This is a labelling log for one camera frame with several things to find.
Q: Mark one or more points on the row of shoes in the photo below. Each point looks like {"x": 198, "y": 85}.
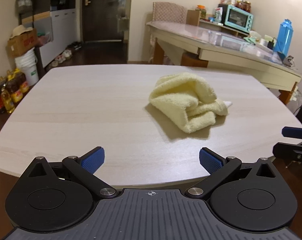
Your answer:
{"x": 66, "y": 55}

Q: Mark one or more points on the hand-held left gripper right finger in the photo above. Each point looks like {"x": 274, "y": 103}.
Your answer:
{"x": 211, "y": 160}

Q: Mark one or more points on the orange-lidded jar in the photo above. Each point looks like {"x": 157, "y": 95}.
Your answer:
{"x": 202, "y": 11}

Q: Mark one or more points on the group of cooking oil bottles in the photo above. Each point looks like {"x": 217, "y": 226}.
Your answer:
{"x": 14, "y": 87}

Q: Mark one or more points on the teal toaster oven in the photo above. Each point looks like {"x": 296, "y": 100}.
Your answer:
{"x": 237, "y": 18}

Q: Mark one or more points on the black charger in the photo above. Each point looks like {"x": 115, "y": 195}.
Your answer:
{"x": 271, "y": 43}

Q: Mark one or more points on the pale yellow towel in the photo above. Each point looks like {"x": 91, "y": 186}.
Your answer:
{"x": 181, "y": 100}

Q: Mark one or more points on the straw hat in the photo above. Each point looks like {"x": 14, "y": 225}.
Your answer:
{"x": 21, "y": 30}

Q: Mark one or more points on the dark wooden door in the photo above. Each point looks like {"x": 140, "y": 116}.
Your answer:
{"x": 103, "y": 17}

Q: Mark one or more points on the beige glass-topped dining table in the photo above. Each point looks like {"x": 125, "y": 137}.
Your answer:
{"x": 181, "y": 30}

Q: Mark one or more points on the cardboard box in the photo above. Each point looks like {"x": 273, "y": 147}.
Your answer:
{"x": 22, "y": 43}

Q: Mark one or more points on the white plastic bucket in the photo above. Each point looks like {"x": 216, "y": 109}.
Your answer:
{"x": 28, "y": 67}

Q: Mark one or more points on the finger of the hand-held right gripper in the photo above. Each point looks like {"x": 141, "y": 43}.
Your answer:
{"x": 292, "y": 132}
{"x": 286, "y": 151}

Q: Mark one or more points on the clear plastic container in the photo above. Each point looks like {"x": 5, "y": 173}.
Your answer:
{"x": 214, "y": 37}

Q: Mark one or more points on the wooden desktop shelf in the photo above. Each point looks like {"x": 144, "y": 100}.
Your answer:
{"x": 192, "y": 17}

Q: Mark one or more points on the clear plastic holder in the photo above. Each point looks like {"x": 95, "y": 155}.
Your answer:
{"x": 122, "y": 23}

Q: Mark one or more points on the green cloth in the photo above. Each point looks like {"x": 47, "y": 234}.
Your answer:
{"x": 249, "y": 40}

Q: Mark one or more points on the red and white carton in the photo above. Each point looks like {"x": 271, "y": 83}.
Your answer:
{"x": 217, "y": 15}

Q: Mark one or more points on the blue water bottle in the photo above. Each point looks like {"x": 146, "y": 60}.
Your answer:
{"x": 284, "y": 38}

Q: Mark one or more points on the chair with patterned cover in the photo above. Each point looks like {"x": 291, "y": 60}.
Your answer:
{"x": 169, "y": 12}

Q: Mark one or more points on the round wooden stool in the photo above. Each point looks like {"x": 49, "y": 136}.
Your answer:
{"x": 193, "y": 60}

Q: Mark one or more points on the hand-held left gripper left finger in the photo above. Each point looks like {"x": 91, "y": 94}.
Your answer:
{"x": 93, "y": 160}

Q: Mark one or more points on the group of food jars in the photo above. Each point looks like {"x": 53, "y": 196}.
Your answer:
{"x": 241, "y": 4}

